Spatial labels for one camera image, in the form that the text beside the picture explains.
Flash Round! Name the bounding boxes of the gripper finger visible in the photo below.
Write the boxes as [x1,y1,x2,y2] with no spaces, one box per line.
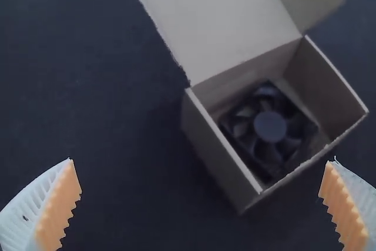
[318,155,376,251]
[0,156,83,251]

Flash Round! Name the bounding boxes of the cardboard box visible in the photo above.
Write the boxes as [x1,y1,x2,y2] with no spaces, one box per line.
[132,0,370,216]

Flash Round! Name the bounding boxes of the black square fan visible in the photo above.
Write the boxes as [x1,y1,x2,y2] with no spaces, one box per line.
[219,79,320,189]

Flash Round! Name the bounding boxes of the black mat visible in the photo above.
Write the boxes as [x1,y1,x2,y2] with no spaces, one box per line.
[0,0,376,251]

